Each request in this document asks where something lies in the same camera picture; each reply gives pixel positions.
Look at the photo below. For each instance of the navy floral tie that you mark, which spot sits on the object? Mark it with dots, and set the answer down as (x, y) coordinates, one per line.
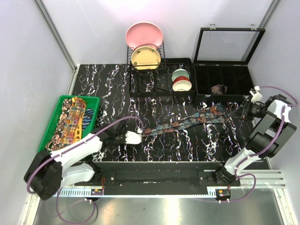
(211, 115)

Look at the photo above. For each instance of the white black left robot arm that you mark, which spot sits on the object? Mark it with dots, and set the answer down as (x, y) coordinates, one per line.
(51, 171)

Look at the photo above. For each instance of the colourful ties in bin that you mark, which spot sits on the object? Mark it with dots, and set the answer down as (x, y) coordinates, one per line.
(69, 127)

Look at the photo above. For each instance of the yellow plate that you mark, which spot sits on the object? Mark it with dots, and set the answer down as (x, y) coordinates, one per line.
(146, 57)

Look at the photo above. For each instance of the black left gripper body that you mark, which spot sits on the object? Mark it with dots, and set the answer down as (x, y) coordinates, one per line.
(120, 138)

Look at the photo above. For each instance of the green plastic tie bin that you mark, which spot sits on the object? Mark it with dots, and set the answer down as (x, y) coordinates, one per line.
(92, 103)

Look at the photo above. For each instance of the black glass box lid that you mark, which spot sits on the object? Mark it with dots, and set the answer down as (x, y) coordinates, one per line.
(227, 46)

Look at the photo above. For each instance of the red white bowl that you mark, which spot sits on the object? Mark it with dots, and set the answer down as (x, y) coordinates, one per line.
(181, 83)

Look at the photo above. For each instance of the pink plate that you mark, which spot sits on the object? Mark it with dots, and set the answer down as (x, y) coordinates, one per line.
(142, 33)

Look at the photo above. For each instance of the rolled dark patterned tie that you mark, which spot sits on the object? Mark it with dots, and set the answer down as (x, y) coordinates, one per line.
(219, 89)

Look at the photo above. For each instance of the black wire dish rack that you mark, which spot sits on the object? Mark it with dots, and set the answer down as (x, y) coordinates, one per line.
(158, 82)

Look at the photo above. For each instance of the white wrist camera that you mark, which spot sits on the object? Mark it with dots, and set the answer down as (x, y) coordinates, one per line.
(256, 95)
(133, 137)

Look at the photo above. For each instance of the navy striped tie in bin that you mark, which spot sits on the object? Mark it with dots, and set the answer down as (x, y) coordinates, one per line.
(87, 118)

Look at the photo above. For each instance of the light green bowl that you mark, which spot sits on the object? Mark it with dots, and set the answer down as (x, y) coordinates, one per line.
(179, 72)

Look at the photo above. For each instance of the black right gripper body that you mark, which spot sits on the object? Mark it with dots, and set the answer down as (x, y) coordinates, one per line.
(251, 110)

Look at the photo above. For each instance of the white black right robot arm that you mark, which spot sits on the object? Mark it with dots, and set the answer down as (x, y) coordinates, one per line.
(269, 135)

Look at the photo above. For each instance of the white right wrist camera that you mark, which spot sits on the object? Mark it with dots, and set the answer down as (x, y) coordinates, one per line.
(256, 95)

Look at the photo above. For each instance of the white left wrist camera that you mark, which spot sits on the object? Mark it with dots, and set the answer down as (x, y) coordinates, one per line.
(133, 137)

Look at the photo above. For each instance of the black tie storage box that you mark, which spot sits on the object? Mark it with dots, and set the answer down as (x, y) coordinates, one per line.
(236, 77)

